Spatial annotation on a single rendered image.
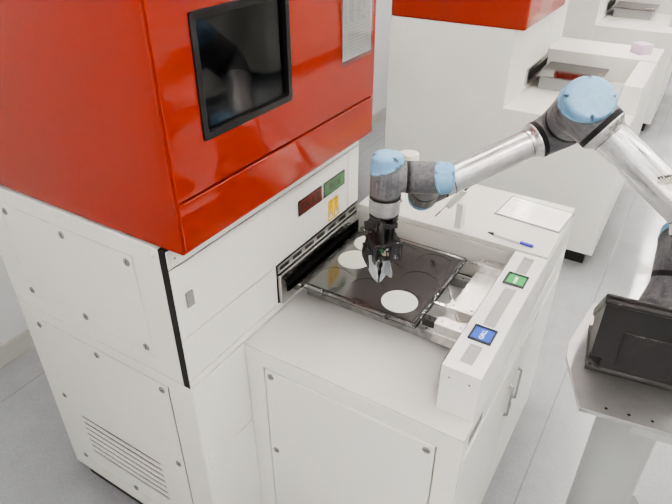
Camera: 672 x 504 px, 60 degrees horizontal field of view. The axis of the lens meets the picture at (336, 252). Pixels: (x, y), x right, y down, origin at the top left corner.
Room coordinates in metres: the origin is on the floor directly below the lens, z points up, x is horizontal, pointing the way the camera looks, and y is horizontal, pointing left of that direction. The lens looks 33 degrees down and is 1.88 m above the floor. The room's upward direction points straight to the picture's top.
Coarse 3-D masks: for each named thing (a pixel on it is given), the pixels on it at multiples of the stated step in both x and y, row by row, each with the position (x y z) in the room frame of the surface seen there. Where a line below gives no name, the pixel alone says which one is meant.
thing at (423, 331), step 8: (320, 296) 1.38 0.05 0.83; (336, 304) 1.35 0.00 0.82; (344, 304) 1.34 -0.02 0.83; (360, 312) 1.31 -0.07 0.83; (368, 312) 1.30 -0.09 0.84; (384, 320) 1.27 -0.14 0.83; (400, 328) 1.24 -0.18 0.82; (408, 328) 1.23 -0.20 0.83; (416, 328) 1.22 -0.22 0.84; (424, 328) 1.21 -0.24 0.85; (432, 328) 1.21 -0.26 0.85; (424, 336) 1.21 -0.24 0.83
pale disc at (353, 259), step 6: (348, 252) 1.51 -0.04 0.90; (354, 252) 1.51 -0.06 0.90; (360, 252) 1.51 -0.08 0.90; (342, 258) 1.48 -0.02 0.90; (348, 258) 1.48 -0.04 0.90; (354, 258) 1.48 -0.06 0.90; (360, 258) 1.48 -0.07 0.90; (342, 264) 1.45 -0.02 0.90; (348, 264) 1.45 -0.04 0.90; (354, 264) 1.45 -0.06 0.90; (360, 264) 1.45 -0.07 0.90
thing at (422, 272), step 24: (336, 264) 1.45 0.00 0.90; (408, 264) 1.45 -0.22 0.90; (432, 264) 1.45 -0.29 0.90; (456, 264) 1.45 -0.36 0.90; (336, 288) 1.33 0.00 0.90; (360, 288) 1.33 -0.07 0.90; (384, 288) 1.33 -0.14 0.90; (408, 288) 1.33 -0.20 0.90; (432, 288) 1.33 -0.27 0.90; (408, 312) 1.22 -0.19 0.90
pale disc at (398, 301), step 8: (384, 296) 1.29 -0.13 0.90; (392, 296) 1.29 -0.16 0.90; (400, 296) 1.29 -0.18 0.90; (408, 296) 1.29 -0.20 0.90; (384, 304) 1.25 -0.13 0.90; (392, 304) 1.25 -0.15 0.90; (400, 304) 1.25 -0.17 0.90; (408, 304) 1.25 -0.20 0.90; (416, 304) 1.25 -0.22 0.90; (400, 312) 1.22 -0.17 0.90
